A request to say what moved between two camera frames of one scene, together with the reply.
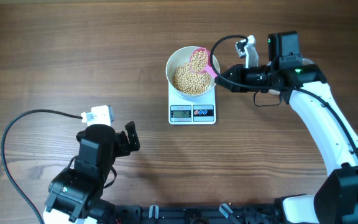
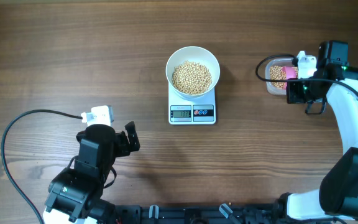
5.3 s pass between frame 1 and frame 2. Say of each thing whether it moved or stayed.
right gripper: moved
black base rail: stayed
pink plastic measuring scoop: moved
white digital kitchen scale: stayed
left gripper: stayed
